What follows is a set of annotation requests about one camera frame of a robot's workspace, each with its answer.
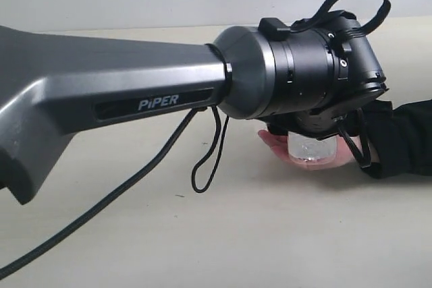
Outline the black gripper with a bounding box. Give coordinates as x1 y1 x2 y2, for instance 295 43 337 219
266 98 351 140

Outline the white patterned label clear bottle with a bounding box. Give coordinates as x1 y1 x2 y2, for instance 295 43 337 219
287 132 338 161

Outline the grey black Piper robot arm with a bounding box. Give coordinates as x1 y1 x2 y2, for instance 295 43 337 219
1 10 387 204

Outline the person's open bare hand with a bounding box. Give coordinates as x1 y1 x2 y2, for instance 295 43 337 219
257 129 356 171

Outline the black braided cable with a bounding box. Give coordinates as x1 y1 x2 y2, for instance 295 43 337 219
0 0 392 279

